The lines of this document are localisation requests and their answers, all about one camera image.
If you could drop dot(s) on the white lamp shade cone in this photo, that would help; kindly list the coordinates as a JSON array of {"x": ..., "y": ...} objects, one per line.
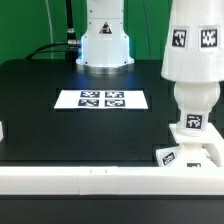
[{"x": 194, "y": 51}]

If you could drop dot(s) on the white marker sheet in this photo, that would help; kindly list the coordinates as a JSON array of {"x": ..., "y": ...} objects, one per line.
[{"x": 101, "y": 99}]

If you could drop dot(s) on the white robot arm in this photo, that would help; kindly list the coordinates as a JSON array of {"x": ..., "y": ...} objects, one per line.
[{"x": 105, "y": 46}]

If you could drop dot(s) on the white lamp bulb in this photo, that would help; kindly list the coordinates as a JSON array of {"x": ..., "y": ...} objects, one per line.
[{"x": 195, "y": 102}]

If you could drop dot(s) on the white right rail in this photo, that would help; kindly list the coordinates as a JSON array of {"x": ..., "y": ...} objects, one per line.
[{"x": 216, "y": 150}]

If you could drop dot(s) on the white front rail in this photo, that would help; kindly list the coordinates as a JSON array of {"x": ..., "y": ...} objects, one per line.
[{"x": 111, "y": 181}]

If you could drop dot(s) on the white lamp base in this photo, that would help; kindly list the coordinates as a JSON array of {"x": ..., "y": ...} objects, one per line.
[{"x": 190, "y": 151}]

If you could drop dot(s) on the white block left edge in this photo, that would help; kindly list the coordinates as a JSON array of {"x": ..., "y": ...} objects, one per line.
[{"x": 1, "y": 132}]

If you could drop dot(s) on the white rail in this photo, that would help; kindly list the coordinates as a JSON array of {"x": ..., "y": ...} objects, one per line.
[
  {"x": 216, "y": 150},
  {"x": 111, "y": 181}
]

